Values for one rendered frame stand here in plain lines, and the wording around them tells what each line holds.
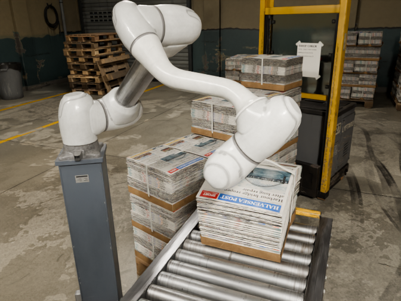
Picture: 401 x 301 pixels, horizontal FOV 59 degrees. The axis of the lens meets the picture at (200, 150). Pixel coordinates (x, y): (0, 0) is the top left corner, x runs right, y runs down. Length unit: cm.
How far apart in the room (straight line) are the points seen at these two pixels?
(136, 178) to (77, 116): 62
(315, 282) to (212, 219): 38
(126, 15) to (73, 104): 56
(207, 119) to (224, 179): 148
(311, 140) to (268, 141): 257
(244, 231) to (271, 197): 15
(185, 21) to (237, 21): 768
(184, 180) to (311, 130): 176
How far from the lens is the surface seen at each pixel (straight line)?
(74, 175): 169
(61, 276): 264
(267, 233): 118
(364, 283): 257
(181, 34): 127
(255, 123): 86
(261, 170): 128
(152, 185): 198
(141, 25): 116
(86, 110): 162
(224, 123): 225
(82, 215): 178
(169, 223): 199
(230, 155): 90
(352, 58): 694
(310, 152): 346
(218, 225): 124
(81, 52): 839
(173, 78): 104
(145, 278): 121
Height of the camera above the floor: 157
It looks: 20 degrees down
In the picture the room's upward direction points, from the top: 1 degrees counter-clockwise
